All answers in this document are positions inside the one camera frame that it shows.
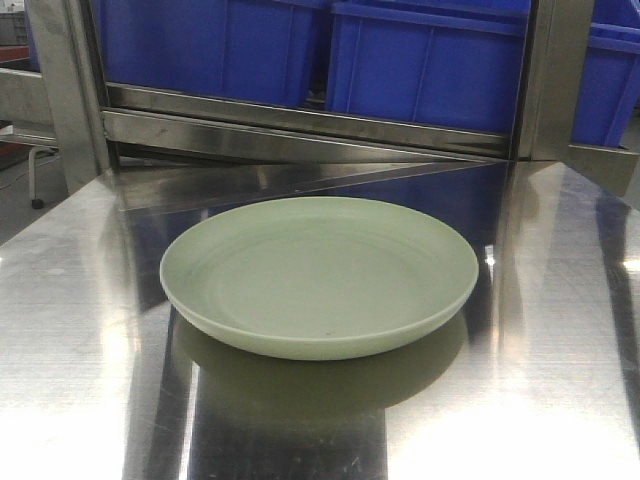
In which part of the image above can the white metal cart leg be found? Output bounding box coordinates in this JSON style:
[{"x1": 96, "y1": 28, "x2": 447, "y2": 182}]
[{"x1": 27, "y1": 146, "x2": 59, "y2": 210}]

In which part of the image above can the green round plate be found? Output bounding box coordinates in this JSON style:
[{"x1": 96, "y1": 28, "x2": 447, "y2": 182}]
[{"x1": 159, "y1": 197, "x2": 479, "y2": 361}]

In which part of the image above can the blue bin far right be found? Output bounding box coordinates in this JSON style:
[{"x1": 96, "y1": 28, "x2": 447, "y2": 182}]
[{"x1": 572, "y1": 1, "x2": 639, "y2": 148}]

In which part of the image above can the blue bin lower right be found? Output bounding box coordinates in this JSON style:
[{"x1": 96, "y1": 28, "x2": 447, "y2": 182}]
[{"x1": 325, "y1": 1, "x2": 527, "y2": 134}]

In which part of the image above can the stainless steel shelf rack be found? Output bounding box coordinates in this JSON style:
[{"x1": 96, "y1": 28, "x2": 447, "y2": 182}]
[{"x1": 27, "y1": 1, "x2": 639, "y2": 204}]

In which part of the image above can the blue bin lower left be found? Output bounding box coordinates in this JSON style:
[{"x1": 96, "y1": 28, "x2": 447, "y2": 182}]
[{"x1": 92, "y1": 1, "x2": 328, "y2": 107}]

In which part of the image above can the blue bin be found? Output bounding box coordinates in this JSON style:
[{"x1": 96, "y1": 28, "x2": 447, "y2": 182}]
[
  {"x1": 92, "y1": 1, "x2": 328, "y2": 107},
  {"x1": 572, "y1": 1, "x2": 639, "y2": 148},
  {"x1": 325, "y1": 1, "x2": 527, "y2": 134}
]

